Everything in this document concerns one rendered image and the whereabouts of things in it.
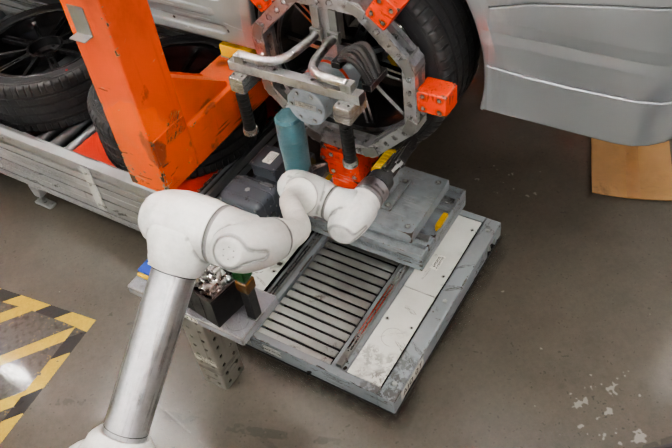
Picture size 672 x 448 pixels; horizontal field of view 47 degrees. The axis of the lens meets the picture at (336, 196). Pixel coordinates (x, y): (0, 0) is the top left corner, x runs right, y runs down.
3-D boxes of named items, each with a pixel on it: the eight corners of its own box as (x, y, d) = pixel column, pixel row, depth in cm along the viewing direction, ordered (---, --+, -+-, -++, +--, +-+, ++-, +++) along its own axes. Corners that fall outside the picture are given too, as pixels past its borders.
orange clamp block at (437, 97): (428, 95, 219) (457, 103, 215) (415, 111, 215) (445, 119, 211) (427, 75, 215) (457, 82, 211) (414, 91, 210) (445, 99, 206)
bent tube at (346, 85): (387, 54, 208) (384, 20, 200) (351, 95, 197) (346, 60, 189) (331, 41, 215) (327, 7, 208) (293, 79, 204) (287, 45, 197)
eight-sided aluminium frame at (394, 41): (429, 160, 235) (423, 1, 197) (419, 174, 231) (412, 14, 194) (282, 116, 259) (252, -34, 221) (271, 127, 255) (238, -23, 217)
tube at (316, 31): (324, 39, 216) (320, 5, 209) (286, 77, 205) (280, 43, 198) (273, 26, 224) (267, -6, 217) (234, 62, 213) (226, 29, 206)
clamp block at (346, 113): (367, 106, 205) (366, 90, 201) (350, 126, 200) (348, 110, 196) (351, 102, 207) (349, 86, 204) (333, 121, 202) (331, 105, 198)
